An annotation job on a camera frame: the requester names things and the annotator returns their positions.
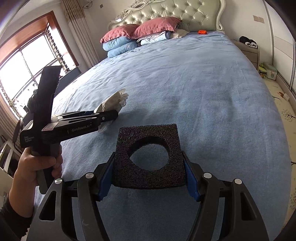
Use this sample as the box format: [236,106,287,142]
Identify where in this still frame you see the black foam square with hole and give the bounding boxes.
[112,123,186,189]

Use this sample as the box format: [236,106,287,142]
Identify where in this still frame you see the black sleeved left forearm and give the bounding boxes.
[1,198,33,241]

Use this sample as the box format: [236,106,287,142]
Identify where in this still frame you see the person's left hand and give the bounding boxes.
[8,147,63,217]

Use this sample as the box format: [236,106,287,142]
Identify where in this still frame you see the patterned floor mat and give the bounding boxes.
[264,79,295,225]

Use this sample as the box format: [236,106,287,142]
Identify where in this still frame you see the beige curtain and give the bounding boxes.
[61,0,100,68]

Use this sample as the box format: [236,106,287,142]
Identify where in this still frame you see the pink pillow left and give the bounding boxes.
[100,24,139,44]

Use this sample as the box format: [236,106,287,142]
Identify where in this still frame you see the pink pillow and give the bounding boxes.
[130,16,182,40]
[100,24,139,44]

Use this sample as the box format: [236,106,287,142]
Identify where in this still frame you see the blue bed blanket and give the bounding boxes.
[52,32,291,240]

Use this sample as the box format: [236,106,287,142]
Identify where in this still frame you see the green storage box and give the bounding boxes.
[258,62,278,80]

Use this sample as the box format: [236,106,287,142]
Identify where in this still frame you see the white blue folded quilt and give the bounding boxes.
[137,31,171,46]

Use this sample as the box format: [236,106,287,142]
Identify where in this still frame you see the pink pillow right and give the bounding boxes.
[130,16,182,40]

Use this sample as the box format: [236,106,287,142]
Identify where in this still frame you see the grey nightstand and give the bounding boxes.
[232,40,260,69]

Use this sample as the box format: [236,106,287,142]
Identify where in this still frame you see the black clothing on nightstand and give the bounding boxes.
[239,36,258,49]

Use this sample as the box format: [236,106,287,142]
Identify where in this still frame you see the white sliding wardrobe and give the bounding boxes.
[264,1,295,93]

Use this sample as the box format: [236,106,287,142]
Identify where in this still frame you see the small orange object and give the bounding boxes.
[198,30,208,35]

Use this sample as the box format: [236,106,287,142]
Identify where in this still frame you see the green tufted headboard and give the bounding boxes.
[108,0,226,32]

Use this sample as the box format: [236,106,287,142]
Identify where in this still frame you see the window with brown frame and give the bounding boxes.
[1,11,79,118]

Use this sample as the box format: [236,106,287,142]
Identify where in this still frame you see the wall light switch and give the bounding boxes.
[253,15,265,24]

